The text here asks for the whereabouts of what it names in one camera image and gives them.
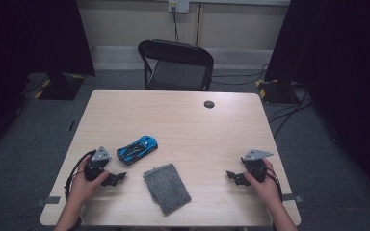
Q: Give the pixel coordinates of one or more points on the black folding chair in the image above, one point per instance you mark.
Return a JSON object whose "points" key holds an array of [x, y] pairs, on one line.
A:
{"points": [[176, 65]]}

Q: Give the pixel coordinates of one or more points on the black stand base striped tape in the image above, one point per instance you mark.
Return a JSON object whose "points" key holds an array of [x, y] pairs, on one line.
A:
{"points": [[59, 88], [274, 91]]}

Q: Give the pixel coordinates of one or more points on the person's right hand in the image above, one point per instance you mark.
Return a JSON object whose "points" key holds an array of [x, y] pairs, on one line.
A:
{"points": [[266, 191]]}

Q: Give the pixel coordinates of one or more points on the blue toy car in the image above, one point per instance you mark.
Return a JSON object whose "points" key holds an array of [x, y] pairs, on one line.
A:
{"points": [[137, 149]]}

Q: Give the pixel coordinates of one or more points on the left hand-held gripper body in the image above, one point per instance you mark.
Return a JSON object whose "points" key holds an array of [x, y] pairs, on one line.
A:
{"points": [[94, 166]]}

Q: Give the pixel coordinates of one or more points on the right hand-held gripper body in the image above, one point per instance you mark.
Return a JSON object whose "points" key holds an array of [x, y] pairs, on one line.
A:
{"points": [[257, 165]]}

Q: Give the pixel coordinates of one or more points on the grey cloth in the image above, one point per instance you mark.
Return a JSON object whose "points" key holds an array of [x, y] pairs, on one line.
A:
{"points": [[167, 187]]}

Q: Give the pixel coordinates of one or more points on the dark curtain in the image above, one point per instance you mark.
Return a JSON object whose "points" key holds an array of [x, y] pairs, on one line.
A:
{"points": [[19, 64], [343, 80]]}

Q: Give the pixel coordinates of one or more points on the white wall socket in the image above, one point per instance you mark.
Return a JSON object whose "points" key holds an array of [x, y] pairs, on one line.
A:
{"points": [[179, 5]]}

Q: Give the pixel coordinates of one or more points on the grey tape strip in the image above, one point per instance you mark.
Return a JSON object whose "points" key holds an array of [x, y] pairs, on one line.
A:
{"points": [[291, 197], [48, 201]]}

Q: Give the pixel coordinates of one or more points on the person's left hand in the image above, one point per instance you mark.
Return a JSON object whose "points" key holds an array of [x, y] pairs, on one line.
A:
{"points": [[83, 187]]}

